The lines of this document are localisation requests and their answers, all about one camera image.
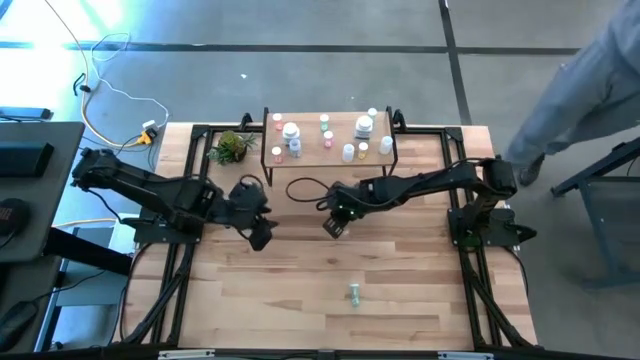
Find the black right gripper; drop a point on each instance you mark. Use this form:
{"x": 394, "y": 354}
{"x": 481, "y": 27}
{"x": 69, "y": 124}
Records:
{"x": 340, "y": 222}

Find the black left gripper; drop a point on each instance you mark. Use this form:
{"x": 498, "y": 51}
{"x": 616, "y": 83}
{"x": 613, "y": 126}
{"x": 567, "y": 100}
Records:
{"x": 259, "y": 235}

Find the orange pill bottle white cap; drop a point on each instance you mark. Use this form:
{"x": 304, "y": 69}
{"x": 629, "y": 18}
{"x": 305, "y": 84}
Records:
{"x": 363, "y": 149}

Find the pink pill bottle white cap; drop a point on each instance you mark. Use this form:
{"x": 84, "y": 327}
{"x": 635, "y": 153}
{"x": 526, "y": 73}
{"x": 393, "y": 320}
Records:
{"x": 328, "y": 138}
{"x": 276, "y": 153}
{"x": 277, "y": 121}

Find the translucent white bottle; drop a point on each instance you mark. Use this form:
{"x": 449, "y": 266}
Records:
{"x": 385, "y": 144}

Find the large white jar blue label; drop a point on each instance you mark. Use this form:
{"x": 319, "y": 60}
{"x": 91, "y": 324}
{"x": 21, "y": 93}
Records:
{"x": 290, "y": 132}

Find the teal pill bottle white cap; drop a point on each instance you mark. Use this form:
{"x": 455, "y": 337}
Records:
{"x": 372, "y": 113}

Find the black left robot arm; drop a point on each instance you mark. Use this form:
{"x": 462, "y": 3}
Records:
{"x": 145, "y": 185}

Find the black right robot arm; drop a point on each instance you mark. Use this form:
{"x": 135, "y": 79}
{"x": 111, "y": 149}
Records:
{"x": 430, "y": 182}

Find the wooden shelf black metal legs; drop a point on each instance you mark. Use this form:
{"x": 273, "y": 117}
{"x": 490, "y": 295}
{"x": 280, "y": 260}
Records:
{"x": 312, "y": 150}

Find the potted green succulent plant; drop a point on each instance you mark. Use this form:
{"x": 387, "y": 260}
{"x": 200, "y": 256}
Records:
{"x": 230, "y": 146}

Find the white box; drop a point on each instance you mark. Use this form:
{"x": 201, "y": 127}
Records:
{"x": 122, "y": 235}

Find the white label strip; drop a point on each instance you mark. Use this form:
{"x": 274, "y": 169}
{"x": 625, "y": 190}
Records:
{"x": 465, "y": 355}
{"x": 185, "y": 354}

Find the white power adapter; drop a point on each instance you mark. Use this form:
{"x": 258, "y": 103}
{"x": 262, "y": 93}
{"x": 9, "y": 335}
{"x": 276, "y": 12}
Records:
{"x": 150, "y": 125}

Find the black desk beam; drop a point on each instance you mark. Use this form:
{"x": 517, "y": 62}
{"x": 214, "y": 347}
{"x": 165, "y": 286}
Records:
{"x": 85, "y": 252}

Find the black rectangular case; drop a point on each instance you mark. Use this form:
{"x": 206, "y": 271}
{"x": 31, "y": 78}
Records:
{"x": 25, "y": 157}

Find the black round pad red logo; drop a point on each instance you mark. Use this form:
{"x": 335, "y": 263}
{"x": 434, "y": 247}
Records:
{"x": 12, "y": 217}

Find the black computer mouse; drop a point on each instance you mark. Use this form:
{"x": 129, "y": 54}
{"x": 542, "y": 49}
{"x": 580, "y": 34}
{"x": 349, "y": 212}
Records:
{"x": 15, "y": 320}

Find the black flat device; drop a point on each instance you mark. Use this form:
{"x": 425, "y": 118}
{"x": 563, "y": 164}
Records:
{"x": 25, "y": 112}

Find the person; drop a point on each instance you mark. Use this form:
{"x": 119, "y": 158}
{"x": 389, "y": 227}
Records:
{"x": 590, "y": 90}

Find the black aluminium table frame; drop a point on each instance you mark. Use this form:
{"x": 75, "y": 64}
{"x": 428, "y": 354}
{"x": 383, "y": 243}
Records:
{"x": 176, "y": 280}

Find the blue-grey metal table frame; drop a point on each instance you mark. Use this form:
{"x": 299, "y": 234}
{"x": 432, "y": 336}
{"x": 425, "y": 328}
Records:
{"x": 595, "y": 230}

